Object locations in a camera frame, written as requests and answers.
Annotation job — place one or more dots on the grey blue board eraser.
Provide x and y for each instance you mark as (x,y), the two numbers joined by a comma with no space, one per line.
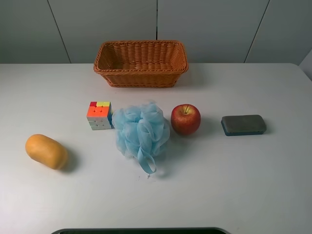
(243,125)

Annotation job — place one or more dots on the red apple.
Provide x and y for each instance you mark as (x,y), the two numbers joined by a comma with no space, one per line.
(185,119)

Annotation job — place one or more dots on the brown wicker basket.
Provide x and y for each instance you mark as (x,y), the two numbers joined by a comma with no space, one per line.
(141,63)

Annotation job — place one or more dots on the multicoloured puzzle cube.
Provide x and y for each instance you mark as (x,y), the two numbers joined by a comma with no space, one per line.
(99,115)

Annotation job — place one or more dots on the orange oval bread roll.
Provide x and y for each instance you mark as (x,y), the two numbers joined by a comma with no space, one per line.
(46,151)

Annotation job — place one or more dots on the light blue mesh bath sponge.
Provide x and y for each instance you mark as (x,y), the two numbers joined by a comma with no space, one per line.
(142,132)

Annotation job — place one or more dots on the black tray edge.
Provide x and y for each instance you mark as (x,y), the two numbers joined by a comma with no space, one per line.
(210,230)

